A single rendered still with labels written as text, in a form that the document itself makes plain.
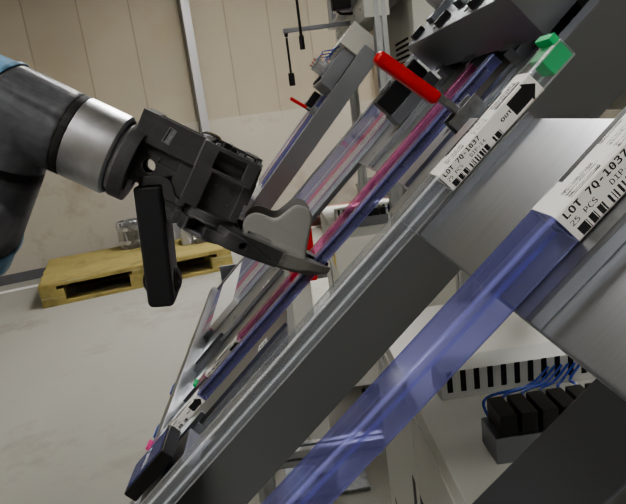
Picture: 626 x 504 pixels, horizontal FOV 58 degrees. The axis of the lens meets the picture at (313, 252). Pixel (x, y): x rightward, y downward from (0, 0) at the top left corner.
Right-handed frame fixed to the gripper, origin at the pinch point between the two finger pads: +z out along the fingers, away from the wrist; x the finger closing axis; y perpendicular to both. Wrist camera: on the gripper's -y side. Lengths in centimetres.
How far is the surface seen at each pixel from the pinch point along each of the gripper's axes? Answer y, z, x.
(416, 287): 4.4, 6.4, -10.1
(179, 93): -7, -92, 463
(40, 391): -143, -52, 185
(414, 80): 18.7, -0.7, -6.8
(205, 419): -19.3, -2.8, 0.7
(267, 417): -10.8, 0.4, -10.1
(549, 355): -1.7, 41.1, 21.4
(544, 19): 27.5, 6.6, -6.1
